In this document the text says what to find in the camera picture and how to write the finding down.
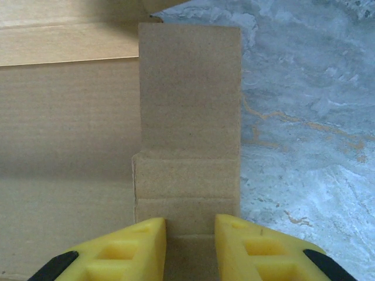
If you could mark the brown cardboard paper box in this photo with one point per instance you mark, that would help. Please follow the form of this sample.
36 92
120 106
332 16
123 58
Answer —
88 131

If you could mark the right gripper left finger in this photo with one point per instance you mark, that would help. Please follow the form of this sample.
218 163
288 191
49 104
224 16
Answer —
126 251

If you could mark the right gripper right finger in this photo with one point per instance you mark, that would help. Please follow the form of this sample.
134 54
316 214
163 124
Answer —
263 251

